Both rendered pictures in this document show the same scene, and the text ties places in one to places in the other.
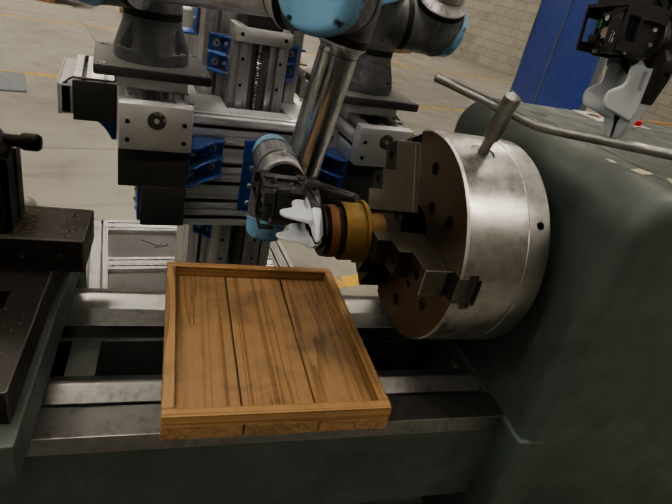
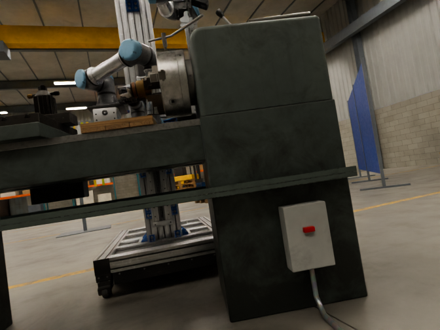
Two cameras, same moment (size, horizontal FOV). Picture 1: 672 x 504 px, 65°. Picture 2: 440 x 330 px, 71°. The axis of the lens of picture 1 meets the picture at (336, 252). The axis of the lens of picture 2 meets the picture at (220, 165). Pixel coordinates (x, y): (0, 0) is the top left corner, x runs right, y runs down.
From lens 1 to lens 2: 1.26 m
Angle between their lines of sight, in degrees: 33
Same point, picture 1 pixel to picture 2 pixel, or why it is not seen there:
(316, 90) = not seen: hidden behind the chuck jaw
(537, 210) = (179, 53)
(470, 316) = (168, 83)
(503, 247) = (168, 61)
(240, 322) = not seen: hidden behind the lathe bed
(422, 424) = (169, 124)
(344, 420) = (137, 121)
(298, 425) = (122, 124)
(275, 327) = not seen: hidden behind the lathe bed
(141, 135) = (101, 118)
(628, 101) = (186, 19)
